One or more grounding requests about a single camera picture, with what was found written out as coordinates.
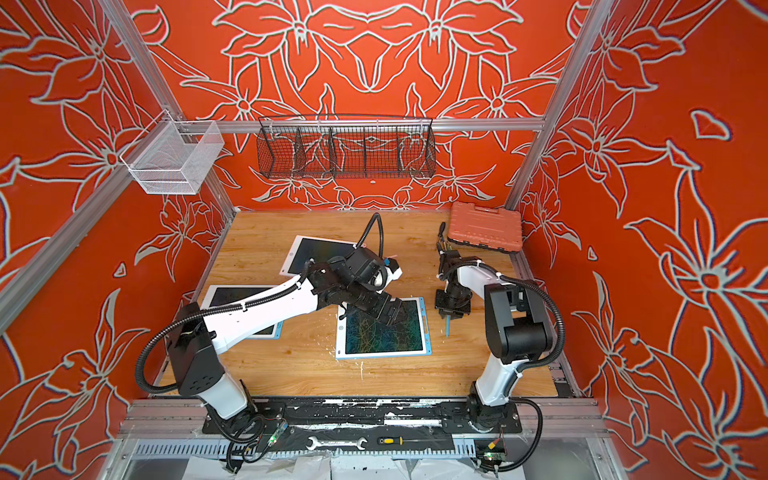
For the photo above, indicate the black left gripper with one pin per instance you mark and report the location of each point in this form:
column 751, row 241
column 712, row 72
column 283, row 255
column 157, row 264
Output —
column 382, row 313

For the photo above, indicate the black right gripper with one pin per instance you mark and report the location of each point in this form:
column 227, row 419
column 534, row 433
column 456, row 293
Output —
column 452, row 303

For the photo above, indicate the blue tablet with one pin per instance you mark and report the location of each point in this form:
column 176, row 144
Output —
column 218, row 295
column 359, row 337

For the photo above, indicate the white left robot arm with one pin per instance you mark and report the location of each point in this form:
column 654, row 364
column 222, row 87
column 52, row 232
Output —
column 198, row 336

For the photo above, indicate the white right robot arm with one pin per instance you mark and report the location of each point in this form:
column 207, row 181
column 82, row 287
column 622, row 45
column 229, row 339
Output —
column 524, row 329

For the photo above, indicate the red plastic tool case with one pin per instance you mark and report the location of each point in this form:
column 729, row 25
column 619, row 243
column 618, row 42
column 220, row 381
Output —
column 496, row 229

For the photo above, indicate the silver combination wrench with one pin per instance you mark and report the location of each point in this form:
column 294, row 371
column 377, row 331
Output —
column 316, row 443

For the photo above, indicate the yellow handled screwdriver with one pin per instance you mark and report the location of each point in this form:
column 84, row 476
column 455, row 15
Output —
column 399, row 440

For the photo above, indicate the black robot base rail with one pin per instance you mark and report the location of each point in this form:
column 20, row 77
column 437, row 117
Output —
column 449, row 414

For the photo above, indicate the black wire wall basket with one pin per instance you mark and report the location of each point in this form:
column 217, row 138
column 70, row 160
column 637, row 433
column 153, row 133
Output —
column 346, row 147

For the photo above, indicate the white slotted cable duct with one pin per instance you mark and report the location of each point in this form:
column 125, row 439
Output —
column 216, row 449

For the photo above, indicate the clear plastic wall bin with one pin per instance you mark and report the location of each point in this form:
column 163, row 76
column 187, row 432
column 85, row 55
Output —
column 173, row 157

